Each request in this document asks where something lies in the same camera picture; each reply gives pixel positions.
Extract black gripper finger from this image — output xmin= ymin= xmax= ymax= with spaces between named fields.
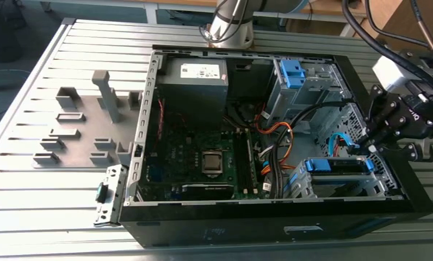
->
xmin=367 ymin=135 xmax=433 ymax=163
xmin=359 ymin=84 xmax=406 ymax=148

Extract blue data wire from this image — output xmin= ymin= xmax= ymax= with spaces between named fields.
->
xmin=327 ymin=132 xmax=361 ymax=157

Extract hard disk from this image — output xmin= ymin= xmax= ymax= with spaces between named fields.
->
xmin=287 ymin=157 xmax=377 ymax=197

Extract perforated metal disk bay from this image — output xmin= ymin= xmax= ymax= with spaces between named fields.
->
xmin=284 ymin=155 xmax=387 ymax=199

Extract tall metal drive cage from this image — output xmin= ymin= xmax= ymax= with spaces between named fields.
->
xmin=267 ymin=58 xmax=351 ymax=120

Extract wooden cabinet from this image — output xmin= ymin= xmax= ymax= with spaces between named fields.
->
xmin=354 ymin=0 xmax=433 ymax=74

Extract black RAM stick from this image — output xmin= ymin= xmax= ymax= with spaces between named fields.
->
xmin=244 ymin=129 xmax=259 ymax=191

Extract silver CPU in socket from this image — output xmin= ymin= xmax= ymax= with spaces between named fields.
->
xmin=202 ymin=153 xmax=223 ymax=173

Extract grey power supply unit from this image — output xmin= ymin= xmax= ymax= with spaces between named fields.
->
xmin=156 ymin=57 xmax=228 ymax=131

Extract black graphics card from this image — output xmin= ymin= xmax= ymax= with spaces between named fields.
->
xmin=182 ymin=183 xmax=235 ymax=200

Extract black open PC case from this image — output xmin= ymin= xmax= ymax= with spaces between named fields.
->
xmin=118 ymin=45 xmax=433 ymax=248

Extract green motherboard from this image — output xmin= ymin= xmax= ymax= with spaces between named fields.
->
xmin=143 ymin=130 xmax=271 ymax=201

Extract grey parts rack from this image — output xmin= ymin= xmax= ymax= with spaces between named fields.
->
xmin=31 ymin=70 xmax=144 ymax=171

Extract black office chair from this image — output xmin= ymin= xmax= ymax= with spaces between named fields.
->
xmin=0 ymin=0 xmax=25 ymax=64

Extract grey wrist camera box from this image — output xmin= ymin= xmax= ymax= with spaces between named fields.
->
xmin=371 ymin=55 xmax=415 ymax=92

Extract thick black robot cables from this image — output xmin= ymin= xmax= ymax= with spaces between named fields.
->
xmin=342 ymin=0 xmax=433 ymax=92

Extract orange power wire bundle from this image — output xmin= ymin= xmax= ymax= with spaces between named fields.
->
xmin=255 ymin=122 xmax=297 ymax=177

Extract long black cable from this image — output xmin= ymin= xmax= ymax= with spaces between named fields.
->
xmin=268 ymin=101 xmax=351 ymax=198

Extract wooden desk with white frame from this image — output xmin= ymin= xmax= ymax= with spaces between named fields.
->
xmin=37 ymin=0 xmax=370 ymax=38

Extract thin red wire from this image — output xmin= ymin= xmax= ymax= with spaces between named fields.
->
xmin=156 ymin=98 xmax=166 ymax=138

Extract silver hinged slot bracket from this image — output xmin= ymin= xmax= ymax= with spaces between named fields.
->
xmin=94 ymin=164 xmax=130 ymax=228

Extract blue black bracket latch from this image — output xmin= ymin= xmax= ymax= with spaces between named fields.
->
xmin=95 ymin=182 xmax=110 ymax=203

